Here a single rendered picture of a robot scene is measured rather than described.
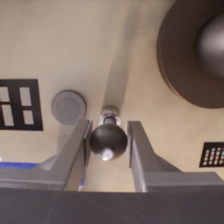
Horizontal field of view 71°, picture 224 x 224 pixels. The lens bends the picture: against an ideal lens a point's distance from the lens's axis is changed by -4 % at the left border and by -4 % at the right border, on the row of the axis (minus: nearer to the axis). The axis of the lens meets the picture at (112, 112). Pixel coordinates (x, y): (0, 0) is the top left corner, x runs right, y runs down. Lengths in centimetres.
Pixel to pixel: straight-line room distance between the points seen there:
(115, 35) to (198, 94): 12
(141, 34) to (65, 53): 9
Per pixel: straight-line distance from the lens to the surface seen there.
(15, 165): 21
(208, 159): 29
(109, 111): 19
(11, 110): 26
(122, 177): 27
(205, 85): 22
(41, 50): 22
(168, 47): 20
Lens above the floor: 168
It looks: level
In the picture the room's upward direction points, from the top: 89 degrees counter-clockwise
